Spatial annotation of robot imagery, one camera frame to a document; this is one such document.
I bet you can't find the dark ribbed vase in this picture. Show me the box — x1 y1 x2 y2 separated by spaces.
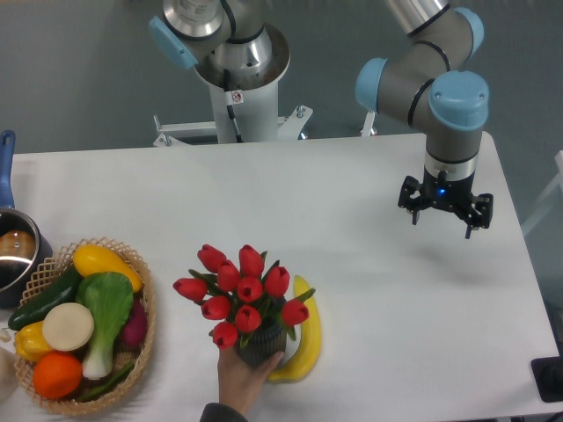
236 298 287 367

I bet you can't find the orange fruit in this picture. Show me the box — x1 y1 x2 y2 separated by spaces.
33 351 83 399

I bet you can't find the green bok choy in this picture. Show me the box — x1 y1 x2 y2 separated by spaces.
77 272 134 380

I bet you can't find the yellow banana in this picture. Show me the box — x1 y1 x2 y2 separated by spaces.
267 294 322 383

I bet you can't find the person's hand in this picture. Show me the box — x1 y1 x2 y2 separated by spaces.
217 348 284 416

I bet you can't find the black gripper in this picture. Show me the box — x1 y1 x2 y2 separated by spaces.
398 166 494 239

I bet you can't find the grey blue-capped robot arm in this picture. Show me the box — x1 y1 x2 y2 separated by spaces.
355 1 494 233

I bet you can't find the blue-handled saucepan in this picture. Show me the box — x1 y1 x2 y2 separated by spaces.
1 130 52 309

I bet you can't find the black device at edge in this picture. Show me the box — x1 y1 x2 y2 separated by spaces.
530 356 562 403

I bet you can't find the dark sleeved forearm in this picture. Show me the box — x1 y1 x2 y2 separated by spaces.
200 403 247 422

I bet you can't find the green chili pepper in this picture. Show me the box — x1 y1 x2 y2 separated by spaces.
76 360 135 403

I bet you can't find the yellow bell pepper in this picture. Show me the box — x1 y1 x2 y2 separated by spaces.
14 321 53 362

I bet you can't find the dark green cucumber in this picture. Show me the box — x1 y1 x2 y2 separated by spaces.
8 265 83 331

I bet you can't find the woven wicker basket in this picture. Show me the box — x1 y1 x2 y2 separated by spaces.
15 237 156 417

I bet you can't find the round white radish slice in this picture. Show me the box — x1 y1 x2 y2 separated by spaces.
42 302 94 352

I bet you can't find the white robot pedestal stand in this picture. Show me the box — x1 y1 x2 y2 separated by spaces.
153 70 313 147

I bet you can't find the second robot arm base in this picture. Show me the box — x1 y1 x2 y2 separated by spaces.
149 1 290 91

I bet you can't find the white frame at right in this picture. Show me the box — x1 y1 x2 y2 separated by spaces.
521 150 562 236

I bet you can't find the white object bottom left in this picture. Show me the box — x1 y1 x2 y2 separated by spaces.
0 329 18 403

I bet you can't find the purple sweet potato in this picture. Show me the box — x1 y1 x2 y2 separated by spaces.
121 298 148 348

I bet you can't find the yellow squash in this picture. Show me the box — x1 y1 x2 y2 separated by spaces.
72 244 143 293

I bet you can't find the red tulip bouquet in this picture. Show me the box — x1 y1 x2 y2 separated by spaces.
172 244 315 349

